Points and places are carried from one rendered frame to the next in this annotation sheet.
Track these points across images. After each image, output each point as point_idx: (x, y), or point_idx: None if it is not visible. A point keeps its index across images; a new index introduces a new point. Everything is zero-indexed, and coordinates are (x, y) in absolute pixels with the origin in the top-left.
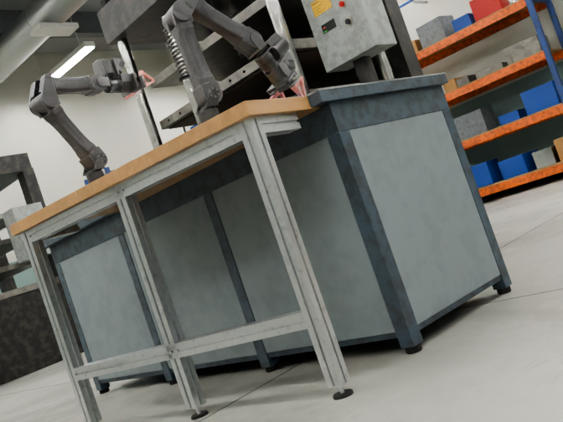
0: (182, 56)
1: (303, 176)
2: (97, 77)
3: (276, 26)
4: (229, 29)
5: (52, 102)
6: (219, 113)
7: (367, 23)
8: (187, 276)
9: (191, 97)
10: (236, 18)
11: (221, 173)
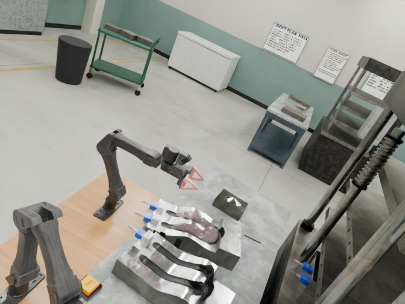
0: (369, 169)
1: None
2: (150, 157)
3: (343, 272)
4: (46, 268)
5: (101, 151)
6: (15, 288)
7: None
8: None
9: (343, 198)
10: (394, 207)
11: None
